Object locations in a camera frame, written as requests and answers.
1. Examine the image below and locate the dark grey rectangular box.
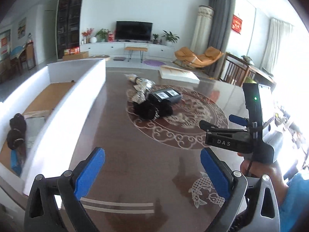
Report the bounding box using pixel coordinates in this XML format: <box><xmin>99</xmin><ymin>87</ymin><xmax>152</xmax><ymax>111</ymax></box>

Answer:
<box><xmin>147</xmin><ymin>87</ymin><xmax>182</xmax><ymax>105</ymax></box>

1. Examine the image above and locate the black velvet pouch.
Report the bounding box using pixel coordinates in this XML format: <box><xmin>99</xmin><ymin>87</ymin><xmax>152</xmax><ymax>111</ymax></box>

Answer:
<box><xmin>133</xmin><ymin>100</ymin><xmax>173</xmax><ymax>120</ymax></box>
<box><xmin>6</xmin><ymin>113</ymin><xmax>27</xmax><ymax>160</ymax></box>

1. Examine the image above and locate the silver foil package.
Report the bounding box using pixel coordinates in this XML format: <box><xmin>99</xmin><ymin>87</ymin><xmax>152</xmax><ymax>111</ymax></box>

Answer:
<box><xmin>125</xmin><ymin>73</ymin><xmax>155</xmax><ymax>104</ymax></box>

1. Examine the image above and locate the blue white medicine box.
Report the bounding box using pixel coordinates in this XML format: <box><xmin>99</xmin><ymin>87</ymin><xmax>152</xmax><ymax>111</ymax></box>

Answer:
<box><xmin>10</xmin><ymin>150</ymin><xmax>25</xmax><ymax>177</ymax></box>

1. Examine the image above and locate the clear plastic bag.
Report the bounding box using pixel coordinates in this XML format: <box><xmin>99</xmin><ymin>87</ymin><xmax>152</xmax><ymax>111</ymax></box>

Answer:
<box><xmin>24</xmin><ymin>110</ymin><xmax>52</xmax><ymax>151</ymax></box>

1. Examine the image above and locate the blue sleeve forearm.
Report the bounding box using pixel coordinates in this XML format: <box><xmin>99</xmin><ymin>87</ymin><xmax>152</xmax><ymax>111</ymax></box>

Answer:
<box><xmin>279</xmin><ymin>170</ymin><xmax>308</xmax><ymax>231</ymax></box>

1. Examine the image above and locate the person's right hand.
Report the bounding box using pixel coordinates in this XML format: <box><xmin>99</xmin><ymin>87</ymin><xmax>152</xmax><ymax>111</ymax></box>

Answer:
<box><xmin>240</xmin><ymin>160</ymin><xmax>288</xmax><ymax>208</ymax></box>

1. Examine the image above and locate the wooden dining chair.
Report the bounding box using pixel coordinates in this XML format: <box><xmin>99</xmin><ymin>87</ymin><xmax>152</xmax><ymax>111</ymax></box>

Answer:
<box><xmin>219</xmin><ymin>52</ymin><xmax>255</xmax><ymax>87</ymax></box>

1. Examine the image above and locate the white flat carton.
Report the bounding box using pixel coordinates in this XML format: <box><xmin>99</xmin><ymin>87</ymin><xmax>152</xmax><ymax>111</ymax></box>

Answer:
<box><xmin>159</xmin><ymin>65</ymin><xmax>200</xmax><ymax>84</ymax></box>

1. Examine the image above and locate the orange lounge chair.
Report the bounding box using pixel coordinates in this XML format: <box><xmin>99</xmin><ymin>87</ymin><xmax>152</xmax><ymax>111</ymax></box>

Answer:
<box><xmin>174</xmin><ymin>47</ymin><xmax>223</xmax><ymax>69</ymax></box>

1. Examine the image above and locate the white storage box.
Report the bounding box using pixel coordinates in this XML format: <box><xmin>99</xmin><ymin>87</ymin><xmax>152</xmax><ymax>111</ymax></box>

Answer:
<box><xmin>1</xmin><ymin>59</ymin><xmax>106</xmax><ymax>195</ymax></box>

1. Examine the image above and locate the green potted plant right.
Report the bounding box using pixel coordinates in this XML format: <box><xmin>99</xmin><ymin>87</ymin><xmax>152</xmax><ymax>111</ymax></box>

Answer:
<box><xmin>162</xmin><ymin>30</ymin><xmax>180</xmax><ymax>46</ymax></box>

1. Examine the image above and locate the green potted plant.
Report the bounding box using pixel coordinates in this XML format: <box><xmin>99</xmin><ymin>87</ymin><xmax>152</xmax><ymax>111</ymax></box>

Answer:
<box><xmin>162</xmin><ymin>30</ymin><xmax>180</xmax><ymax>46</ymax></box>
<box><xmin>95</xmin><ymin>28</ymin><xmax>110</xmax><ymax>42</ymax></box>

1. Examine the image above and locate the small potted plant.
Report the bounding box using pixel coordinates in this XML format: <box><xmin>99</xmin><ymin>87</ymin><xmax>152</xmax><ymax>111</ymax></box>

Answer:
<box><xmin>152</xmin><ymin>34</ymin><xmax>159</xmax><ymax>44</ymax></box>

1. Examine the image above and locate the wooden stool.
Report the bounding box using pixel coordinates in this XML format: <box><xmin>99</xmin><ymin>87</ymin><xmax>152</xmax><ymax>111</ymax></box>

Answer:
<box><xmin>124</xmin><ymin>46</ymin><xmax>149</xmax><ymax>62</ymax></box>

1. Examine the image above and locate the grey curtain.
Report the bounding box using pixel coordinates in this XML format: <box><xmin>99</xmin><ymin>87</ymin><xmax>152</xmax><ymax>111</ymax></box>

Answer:
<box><xmin>206</xmin><ymin>0</ymin><xmax>234</xmax><ymax>54</ymax></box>

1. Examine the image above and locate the white tv cabinet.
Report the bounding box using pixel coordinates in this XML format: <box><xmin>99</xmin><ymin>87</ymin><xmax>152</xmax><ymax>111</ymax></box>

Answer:
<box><xmin>80</xmin><ymin>42</ymin><xmax>175</xmax><ymax>60</ymax></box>

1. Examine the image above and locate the black television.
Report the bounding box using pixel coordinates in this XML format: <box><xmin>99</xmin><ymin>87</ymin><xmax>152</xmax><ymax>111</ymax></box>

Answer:
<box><xmin>115</xmin><ymin>21</ymin><xmax>153</xmax><ymax>41</ymax></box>

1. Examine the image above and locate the green potted plant left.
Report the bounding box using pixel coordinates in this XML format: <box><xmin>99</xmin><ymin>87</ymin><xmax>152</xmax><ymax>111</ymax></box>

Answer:
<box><xmin>95</xmin><ymin>28</ymin><xmax>110</xmax><ymax>42</ymax></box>

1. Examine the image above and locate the cardboard box on floor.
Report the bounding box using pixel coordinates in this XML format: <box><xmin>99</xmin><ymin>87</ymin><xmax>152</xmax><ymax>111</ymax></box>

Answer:
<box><xmin>62</xmin><ymin>51</ymin><xmax>89</xmax><ymax>61</ymax></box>

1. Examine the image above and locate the red flower vase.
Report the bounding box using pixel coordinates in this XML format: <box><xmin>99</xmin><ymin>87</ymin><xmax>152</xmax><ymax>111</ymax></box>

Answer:
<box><xmin>81</xmin><ymin>28</ymin><xmax>94</xmax><ymax>44</ymax></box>

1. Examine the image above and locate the dark display cabinet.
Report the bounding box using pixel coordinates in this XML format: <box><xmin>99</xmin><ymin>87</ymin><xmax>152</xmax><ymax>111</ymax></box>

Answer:
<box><xmin>56</xmin><ymin>0</ymin><xmax>82</xmax><ymax>59</ymax></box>

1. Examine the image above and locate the red wall hanging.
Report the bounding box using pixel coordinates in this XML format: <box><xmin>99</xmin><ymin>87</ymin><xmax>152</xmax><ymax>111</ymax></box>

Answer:
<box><xmin>232</xmin><ymin>15</ymin><xmax>243</xmax><ymax>34</ymax></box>

